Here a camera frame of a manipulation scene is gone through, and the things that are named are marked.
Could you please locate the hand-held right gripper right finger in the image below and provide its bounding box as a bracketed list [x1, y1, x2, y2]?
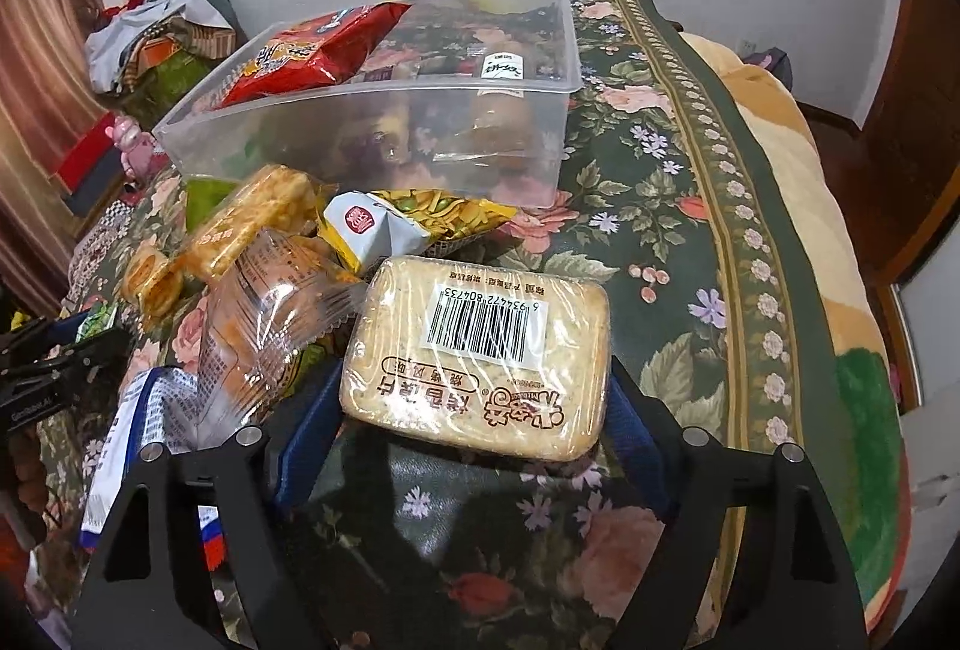
[598, 357, 862, 650]

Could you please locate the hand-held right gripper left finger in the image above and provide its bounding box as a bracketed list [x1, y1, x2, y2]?
[71, 363, 347, 650]

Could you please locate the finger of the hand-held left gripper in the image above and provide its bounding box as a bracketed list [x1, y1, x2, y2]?
[45, 324, 134, 396]

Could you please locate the toast bread packet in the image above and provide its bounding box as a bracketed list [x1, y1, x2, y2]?
[339, 255, 612, 464]

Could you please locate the clear plastic container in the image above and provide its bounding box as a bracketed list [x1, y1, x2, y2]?
[152, 0, 584, 210]

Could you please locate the small green packet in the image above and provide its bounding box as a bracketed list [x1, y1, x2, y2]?
[77, 300, 119, 342]

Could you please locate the white blue snack packet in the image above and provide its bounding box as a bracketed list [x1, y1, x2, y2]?
[78, 363, 227, 570]

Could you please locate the clear wrapped orange snack packet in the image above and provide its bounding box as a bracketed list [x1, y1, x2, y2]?
[197, 230, 370, 422]

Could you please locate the light green packet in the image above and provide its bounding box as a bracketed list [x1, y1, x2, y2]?
[185, 176, 245, 227]

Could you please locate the orange rice cracker packet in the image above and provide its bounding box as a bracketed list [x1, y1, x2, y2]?
[122, 164, 321, 323]

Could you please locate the red box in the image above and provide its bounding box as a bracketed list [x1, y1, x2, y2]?
[58, 113, 126, 191]

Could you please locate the pink toy figure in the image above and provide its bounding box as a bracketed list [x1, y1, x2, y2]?
[105, 113, 163, 176]

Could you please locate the green floral blanket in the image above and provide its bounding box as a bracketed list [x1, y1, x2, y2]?
[58, 0, 913, 650]

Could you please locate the yellow green snack bag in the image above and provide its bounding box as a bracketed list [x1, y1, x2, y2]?
[318, 188, 520, 273]

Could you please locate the brown curtain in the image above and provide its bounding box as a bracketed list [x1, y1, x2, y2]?
[0, 0, 115, 315]

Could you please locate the pile of clothes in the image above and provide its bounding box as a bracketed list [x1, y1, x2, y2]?
[84, 0, 250, 97]

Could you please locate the red snack bag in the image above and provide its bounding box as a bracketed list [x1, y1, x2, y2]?
[220, 0, 412, 110]

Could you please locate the brown packet with white label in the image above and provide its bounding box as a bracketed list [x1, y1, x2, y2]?
[456, 46, 538, 173]

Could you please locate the dark bag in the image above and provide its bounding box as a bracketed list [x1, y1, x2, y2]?
[738, 46, 796, 91]

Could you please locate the wooden door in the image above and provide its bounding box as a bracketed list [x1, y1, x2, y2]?
[810, 0, 960, 413]

